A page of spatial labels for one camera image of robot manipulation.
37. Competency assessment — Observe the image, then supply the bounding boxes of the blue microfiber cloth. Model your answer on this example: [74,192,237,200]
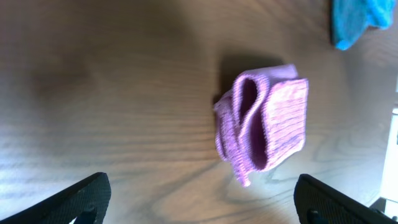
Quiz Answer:
[330,0,397,50]

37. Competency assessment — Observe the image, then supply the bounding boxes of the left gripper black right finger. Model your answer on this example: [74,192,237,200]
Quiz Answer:
[294,174,397,224]

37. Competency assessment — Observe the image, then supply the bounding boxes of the purple microfiber cloth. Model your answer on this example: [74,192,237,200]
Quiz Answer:
[214,64,309,187]

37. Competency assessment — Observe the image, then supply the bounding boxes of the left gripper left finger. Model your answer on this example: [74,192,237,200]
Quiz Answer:
[1,172,111,224]

